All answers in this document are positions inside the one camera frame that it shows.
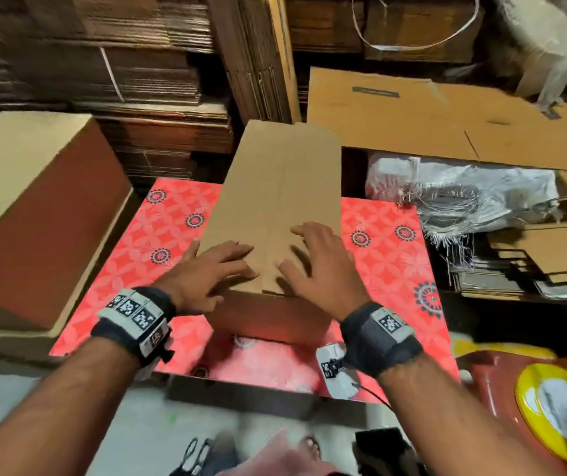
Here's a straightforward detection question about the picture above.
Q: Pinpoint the person's left hand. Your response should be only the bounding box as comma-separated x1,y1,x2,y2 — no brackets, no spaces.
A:
153,239,261,317

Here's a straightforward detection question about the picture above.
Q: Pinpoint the person's right hand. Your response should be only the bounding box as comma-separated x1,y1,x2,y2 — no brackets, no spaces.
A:
274,221,373,324

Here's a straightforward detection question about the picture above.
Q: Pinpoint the small brown cardboard box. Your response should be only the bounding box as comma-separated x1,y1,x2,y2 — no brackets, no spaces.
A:
195,118,345,349

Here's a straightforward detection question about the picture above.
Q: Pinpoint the low pile of cardboard sheets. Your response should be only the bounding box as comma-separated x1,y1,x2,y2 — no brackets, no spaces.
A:
451,192,567,299

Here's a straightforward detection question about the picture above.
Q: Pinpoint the yellow-tied cardboard bundle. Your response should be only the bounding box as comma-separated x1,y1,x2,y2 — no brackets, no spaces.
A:
208,0,303,126

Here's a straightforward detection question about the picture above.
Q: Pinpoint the wall of cardboard stacks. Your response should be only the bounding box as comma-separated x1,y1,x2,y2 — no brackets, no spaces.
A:
0,0,485,186

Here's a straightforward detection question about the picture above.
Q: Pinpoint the person's left forearm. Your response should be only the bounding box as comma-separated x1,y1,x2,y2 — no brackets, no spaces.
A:
0,336,142,476

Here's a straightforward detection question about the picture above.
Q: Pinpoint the person's right forearm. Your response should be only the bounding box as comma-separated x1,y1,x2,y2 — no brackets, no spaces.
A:
377,352,564,476

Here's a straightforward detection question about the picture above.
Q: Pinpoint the red patterned table cloth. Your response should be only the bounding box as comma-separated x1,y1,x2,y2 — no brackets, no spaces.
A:
50,175,461,405

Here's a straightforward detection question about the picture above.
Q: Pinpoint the white woven sack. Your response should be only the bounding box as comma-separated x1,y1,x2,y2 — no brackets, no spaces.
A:
363,152,563,266

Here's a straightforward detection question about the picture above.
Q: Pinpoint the red plastic stool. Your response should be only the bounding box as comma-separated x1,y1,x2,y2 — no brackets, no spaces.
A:
456,348,567,476

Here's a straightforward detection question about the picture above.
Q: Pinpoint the yellow round disc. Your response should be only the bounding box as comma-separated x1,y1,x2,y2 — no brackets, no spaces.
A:
515,362,567,470

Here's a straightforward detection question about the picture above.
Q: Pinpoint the white plastic sack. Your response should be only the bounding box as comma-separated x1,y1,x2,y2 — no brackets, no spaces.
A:
492,0,567,101

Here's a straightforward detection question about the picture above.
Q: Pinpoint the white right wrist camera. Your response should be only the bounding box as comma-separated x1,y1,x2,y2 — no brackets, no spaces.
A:
314,340,362,401

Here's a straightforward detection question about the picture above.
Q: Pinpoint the white plastic strap loop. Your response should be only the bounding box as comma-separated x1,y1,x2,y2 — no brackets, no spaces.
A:
350,0,484,54

